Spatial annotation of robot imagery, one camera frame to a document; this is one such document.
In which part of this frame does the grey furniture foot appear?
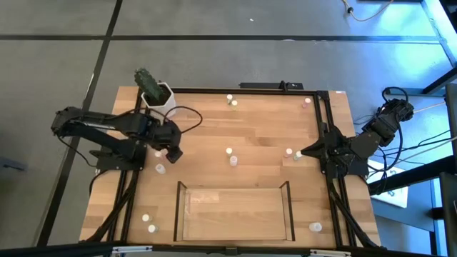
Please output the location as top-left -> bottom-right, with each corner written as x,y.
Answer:
0,156 -> 28,172

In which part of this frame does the clear acrylic shelf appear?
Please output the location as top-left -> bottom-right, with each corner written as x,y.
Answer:
173,180 -> 296,243

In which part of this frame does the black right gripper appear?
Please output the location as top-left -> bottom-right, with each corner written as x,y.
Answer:
301,130 -> 354,167

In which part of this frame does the dark metal table foot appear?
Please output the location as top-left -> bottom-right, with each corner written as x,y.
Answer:
384,86 -> 447,96

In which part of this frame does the black power strip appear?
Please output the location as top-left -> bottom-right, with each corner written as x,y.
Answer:
238,81 -> 305,91

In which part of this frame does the silver aluminium rail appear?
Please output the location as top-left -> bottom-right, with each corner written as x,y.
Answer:
111,245 -> 154,255
308,248 -> 353,257

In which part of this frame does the white printed paper sheet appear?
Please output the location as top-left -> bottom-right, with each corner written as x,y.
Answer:
367,158 -> 410,209

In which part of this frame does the green cactus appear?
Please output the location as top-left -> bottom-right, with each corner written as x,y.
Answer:
134,67 -> 167,103

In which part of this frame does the black metal floor bar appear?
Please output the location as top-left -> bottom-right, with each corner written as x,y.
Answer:
367,155 -> 457,196

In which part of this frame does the white hexagonal plant pot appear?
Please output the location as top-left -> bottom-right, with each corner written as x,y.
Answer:
141,81 -> 177,119

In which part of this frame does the black aluminium table frame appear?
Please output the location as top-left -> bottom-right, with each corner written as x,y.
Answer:
84,87 -> 381,251

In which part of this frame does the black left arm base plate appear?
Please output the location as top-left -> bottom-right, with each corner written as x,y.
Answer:
89,141 -> 148,171

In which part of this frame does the cream power cable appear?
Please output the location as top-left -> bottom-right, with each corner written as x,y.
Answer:
412,101 -> 447,114

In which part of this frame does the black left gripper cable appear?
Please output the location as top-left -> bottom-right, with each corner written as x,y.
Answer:
162,105 -> 204,135

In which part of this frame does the black rig beam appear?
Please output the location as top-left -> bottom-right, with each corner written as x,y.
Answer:
0,241 -> 457,257

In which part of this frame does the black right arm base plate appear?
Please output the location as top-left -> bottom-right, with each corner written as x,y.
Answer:
318,146 -> 369,179

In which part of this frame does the orange floor cable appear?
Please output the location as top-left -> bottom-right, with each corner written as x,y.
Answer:
341,0 -> 396,22

